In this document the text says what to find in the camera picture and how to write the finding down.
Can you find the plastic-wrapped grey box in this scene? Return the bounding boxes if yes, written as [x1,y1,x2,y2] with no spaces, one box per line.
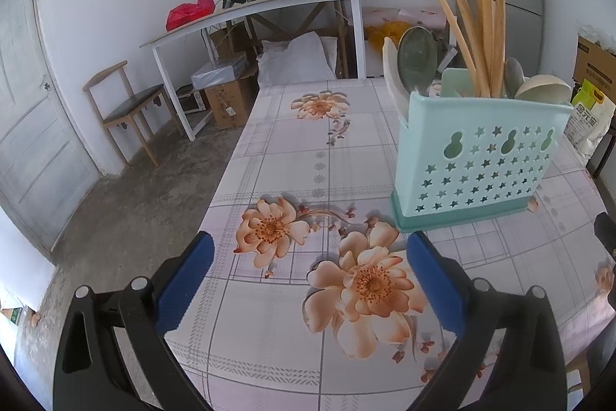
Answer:
[191,57,248,91]

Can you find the large cardboard box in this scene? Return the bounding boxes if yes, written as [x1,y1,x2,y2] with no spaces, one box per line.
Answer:
[572,35,616,96]

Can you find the large metal spoon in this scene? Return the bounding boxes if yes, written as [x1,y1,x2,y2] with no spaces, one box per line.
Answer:
[397,26,439,96]

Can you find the white stuffed sack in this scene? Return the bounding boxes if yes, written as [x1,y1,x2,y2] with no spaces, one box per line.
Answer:
[256,30,338,87]

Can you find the small cardboard box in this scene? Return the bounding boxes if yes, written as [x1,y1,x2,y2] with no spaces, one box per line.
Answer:
[204,74,258,130]

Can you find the white rice paddle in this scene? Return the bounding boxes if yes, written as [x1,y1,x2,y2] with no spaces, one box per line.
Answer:
[382,36,410,125]

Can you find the floral tablecloth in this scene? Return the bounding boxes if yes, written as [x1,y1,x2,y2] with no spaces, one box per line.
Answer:
[166,76,616,411]

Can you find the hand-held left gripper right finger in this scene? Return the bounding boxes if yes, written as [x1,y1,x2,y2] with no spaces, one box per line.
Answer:
[407,230,569,411]

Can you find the wooden chair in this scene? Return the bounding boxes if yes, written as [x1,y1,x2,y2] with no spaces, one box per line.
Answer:
[83,59,186,168]

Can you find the red plastic bag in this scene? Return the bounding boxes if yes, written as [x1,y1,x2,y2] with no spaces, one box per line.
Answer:
[166,0,215,31]

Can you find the small metal spoon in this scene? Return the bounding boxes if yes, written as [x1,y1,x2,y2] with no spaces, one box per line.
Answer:
[503,57,525,99]

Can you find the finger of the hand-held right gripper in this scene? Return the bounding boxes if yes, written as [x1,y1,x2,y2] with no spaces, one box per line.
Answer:
[593,211,616,258]

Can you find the mint green utensil basket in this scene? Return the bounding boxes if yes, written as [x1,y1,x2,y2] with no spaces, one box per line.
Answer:
[390,68,576,233]

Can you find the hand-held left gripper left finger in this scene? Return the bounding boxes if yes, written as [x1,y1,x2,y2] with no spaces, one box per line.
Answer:
[53,230,215,411]

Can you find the pink floral cloth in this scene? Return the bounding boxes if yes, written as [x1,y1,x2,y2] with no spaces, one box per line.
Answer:
[361,5,450,31]

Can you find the wooden chopstick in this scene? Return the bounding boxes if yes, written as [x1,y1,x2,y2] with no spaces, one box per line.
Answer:
[484,0,499,98]
[439,0,484,96]
[470,0,492,98]
[493,0,506,98]
[421,0,477,96]

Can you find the yellow plastic bag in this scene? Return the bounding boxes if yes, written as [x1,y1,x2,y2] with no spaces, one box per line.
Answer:
[368,21,410,55]

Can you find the white round ladle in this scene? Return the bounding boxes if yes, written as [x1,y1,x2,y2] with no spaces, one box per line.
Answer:
[515,74,573,106]

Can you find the white door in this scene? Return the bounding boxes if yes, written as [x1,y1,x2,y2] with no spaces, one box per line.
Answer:
[0,0,102,253]

